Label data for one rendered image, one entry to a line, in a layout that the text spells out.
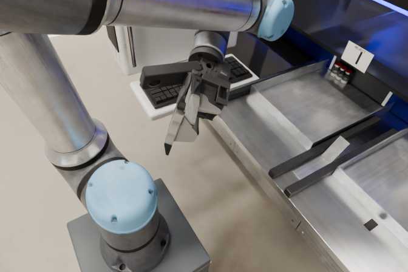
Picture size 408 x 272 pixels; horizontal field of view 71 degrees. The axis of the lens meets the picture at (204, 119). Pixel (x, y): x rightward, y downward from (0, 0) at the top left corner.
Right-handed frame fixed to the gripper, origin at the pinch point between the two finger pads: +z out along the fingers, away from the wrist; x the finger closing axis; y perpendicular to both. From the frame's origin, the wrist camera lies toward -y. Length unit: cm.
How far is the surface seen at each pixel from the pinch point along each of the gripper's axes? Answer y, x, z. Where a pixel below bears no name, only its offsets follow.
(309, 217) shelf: 34.5, 7.6, 3.1
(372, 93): 59, 8, -42
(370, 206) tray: 46.4, 2.7, -1.8
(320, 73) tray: 47, 17, -50
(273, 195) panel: 73, 83, -27
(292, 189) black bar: 30.3, 8.4, -2.2
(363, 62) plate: 47, 0, -42
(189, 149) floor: 33, 121, -54
